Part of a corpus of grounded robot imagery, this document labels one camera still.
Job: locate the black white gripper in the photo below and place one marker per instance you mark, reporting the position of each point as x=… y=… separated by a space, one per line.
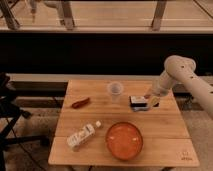
x=140 y=101

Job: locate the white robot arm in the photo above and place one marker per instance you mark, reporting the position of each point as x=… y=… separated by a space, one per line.
x=178 y=69

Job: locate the translucent plastic cup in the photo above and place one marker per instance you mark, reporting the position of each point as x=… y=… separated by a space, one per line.
x=115 y=89

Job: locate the orange ceramic bowl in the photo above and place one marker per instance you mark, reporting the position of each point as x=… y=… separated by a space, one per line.
x=124 y=141

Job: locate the wooden table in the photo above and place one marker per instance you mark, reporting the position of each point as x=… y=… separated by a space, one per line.
x=167 y=142

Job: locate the red brown chili pepper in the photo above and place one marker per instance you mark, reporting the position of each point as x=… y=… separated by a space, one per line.
x=80 y=104

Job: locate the white plastic bottle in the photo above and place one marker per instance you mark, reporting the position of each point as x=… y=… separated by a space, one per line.
x=78 y=138

